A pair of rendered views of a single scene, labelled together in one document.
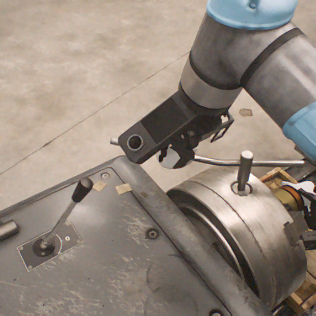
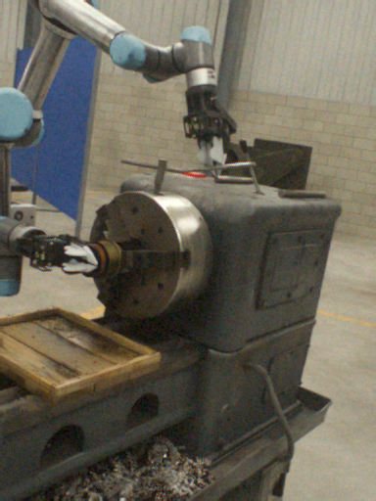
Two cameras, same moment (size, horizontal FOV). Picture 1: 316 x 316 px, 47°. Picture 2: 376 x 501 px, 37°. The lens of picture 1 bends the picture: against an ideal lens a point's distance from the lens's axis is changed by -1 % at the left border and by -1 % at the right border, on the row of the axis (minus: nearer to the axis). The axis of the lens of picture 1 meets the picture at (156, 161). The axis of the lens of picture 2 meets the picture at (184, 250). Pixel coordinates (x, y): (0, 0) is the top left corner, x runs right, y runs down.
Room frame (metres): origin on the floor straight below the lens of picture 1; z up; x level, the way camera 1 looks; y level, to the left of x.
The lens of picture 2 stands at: (1.75, -0.52, 1.39)
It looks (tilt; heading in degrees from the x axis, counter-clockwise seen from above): 12 degrees down; 161
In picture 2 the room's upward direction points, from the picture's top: 9 degrees clockwise
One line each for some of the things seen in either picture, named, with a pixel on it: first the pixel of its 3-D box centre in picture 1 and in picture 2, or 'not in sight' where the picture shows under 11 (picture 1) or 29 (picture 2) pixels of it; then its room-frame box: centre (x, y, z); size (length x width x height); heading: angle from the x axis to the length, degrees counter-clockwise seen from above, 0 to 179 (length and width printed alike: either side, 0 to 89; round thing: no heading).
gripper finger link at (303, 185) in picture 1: (302, 188); (77, 253); (0.54, -0.35, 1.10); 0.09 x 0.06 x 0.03; 33
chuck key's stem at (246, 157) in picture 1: (242, 178); (158, 182); (0.43, -0.16, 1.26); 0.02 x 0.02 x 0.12; 87
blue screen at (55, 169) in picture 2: not in sight; (41, 126); (-6.42, -0.03, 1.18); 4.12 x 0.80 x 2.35; 11
